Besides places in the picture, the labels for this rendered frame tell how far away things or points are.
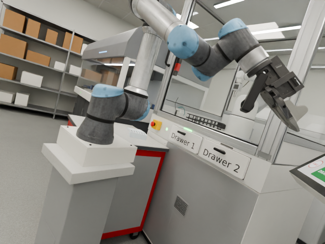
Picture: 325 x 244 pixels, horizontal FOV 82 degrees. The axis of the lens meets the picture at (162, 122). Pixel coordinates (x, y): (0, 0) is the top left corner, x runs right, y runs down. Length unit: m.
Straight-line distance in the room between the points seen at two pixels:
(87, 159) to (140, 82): 0.38
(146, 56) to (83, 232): 0.78
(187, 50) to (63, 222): 0.73
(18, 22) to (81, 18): 1.31
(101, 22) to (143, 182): 4.64
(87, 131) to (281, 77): 0.66
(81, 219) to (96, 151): 0.28
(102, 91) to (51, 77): 4.51
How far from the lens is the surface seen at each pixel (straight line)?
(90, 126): 0.77
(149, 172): 1.36
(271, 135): 0.97
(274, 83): 0.59
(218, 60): 0.62
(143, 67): 0.85
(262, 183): 0.98
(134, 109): 0.82
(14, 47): 4.86
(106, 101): 0.75
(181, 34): 0.52
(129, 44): 1.86
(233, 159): 1.02
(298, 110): 0.62
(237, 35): 0.61
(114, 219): 1.44
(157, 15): 0.65
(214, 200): 1.12
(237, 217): 1.06
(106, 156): 0.78
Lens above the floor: 1.06
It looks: 6 degrees down
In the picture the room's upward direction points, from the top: 17 degrees clockwise
